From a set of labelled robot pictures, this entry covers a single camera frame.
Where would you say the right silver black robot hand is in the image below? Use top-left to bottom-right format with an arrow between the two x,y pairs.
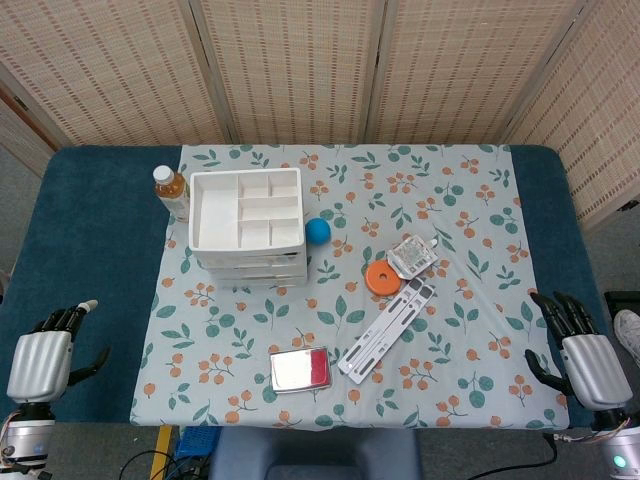
524,292 -> 634,412

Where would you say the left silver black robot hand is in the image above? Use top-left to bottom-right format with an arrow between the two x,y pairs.
7,298 -> 112,404

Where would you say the white compartment drawer organizer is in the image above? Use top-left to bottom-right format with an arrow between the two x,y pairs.
188,168 -> 309,290

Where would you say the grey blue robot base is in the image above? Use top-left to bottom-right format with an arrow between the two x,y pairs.
207,428 -> 424,480

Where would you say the white shoe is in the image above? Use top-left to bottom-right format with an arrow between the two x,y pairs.
613,309 -> 640,366

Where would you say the floral leaf print tablecloth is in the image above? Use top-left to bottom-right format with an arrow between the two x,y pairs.
128,143 -> 571,431

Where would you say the blue plastic crate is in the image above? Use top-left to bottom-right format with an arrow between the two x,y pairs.
174,425 -> 221,459

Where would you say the white folding laptop stand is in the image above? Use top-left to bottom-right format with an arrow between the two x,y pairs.
337,278 -> 437,385

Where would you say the silver foil pouch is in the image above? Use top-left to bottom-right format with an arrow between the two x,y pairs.
387,234 -> 441,280

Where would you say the tea bottle with white cap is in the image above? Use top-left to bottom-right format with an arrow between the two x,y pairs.
152,165 -> 192,224

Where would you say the orange disc with hole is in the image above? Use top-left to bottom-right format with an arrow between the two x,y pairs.
364,261 -> 403,295

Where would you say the red ink pad case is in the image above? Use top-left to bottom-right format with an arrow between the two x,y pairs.
269,347 -> 334,395

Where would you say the blue ball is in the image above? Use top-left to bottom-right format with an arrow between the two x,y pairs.
305,218 -> 333,246

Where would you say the bamboo folding screen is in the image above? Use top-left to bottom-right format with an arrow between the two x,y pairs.
0,0 -> 640,231

